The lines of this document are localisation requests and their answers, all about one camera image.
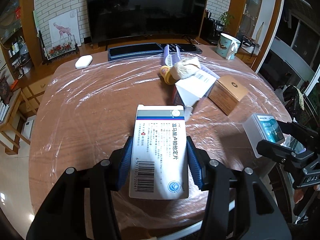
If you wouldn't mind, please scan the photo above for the white oval mouse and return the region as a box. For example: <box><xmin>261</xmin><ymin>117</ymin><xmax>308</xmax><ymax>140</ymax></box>
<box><xmin>75</xmin><ymin>55</ymin><xmax>93</xmax><ymax>69</ymax></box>

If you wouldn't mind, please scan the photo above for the black coffee machine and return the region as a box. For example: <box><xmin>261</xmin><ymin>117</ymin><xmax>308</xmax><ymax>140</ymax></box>
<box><xmin>200</xmin><ymin>10</ymin><xmax>224</xmax><ymax>46</ymax></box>

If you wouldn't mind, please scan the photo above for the white tissue ball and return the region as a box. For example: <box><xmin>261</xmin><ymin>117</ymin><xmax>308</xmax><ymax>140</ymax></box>
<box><xmin>170</xmin><ymin>57</ymin><xmax>201</xmax><ymax>80</ymax></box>

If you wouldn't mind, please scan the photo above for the brown cardboard box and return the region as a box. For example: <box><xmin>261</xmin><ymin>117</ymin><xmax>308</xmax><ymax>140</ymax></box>
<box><xmin>208</xmin><ymin>75</ymin><xmax>248</xmax><ymax>115</ymax></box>

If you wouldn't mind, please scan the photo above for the red flower glass frame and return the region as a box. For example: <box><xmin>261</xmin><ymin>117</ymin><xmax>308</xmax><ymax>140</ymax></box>
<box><xmin>39</xmin><ymin>32</ymin><xmax>79</xmax><ymax>64</ymax></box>

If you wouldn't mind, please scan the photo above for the green potted plant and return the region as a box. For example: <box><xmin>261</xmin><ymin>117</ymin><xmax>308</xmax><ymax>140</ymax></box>
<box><xmin>219</xmin><ymin>11</ymin><xmax>234</xmax><ymax>31</ymax></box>

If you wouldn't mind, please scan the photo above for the black flat screen television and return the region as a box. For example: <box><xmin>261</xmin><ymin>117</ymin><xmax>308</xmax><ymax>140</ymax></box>
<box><xmin>87</xmin><ymin>0</ymin><xmax>207</xmax><ymax>43</ymax></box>

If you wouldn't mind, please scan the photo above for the white medicine box barcode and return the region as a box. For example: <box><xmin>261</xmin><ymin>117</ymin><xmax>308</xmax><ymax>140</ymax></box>
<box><xmin>129</xmin><ymin>105</ymin><xmax>189</xmax><ymax>200</ymax></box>

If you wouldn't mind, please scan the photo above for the wooden side shelf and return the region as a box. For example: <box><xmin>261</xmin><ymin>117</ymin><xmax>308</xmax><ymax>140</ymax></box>
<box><xmin>1</xmin><ymin>89</ymin><xmax>30</xmax><ymax>155</ymax></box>

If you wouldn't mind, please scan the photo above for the black smartphone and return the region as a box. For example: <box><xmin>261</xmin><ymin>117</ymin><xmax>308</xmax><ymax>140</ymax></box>
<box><xmin>159</xmin><ymin>43</ymin><xmax>202</xmax><ymax>54</ymax></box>

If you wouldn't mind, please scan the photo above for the small clear blue box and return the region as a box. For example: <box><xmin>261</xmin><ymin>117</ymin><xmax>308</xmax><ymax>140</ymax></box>
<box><xmin>242</xmin><ymin>113</ymin><xmax>285</xmax><ymax>158</ymax></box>

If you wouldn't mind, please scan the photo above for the giraffe picture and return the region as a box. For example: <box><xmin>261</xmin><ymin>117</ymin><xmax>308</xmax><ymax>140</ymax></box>
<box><xmin>49</xmin><ymin>9</ymin><xmax>81</xmax><ymax>46</ymax></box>

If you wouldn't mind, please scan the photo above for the person's right hand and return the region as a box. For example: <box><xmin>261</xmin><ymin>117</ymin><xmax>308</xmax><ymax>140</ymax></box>
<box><xmin>293</xmin><ymin>185</ymin><xmax>320</xmax><ymax>204</ymax></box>

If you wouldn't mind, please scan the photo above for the purple hair roller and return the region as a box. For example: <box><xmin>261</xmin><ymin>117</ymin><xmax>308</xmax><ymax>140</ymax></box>
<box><xmin>163</xmin><ymin>44</ymin><xmax>182</xmax><ymax>67</ymax></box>

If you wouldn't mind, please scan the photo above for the dark blue tablet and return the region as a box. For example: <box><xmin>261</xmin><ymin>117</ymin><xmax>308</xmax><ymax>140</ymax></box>
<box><xmin>108</xmin><ymin>43</ymin><xmax>163</xmax><ymax>61</ymax></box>

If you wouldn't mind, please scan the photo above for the yellow plastic cup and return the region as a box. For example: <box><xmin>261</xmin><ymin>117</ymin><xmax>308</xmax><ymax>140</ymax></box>
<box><xmin>159</xmin><ymin>66</ymin><xmax>177</xmax><ymax>85</ymax></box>

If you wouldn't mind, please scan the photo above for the blue white medicine box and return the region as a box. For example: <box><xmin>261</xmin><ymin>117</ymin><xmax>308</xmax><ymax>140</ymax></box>
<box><xmin>172</xmin><ymin>65</ymin><xmax>220</xmax><ymax>121</ymax></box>

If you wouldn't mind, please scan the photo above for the teal patterned ceramic mug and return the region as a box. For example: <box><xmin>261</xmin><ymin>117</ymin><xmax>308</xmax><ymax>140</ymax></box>
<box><xmin>215</xmin><ymin>33</ymin><xmax>241</xmax><ymax>60</ymax></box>

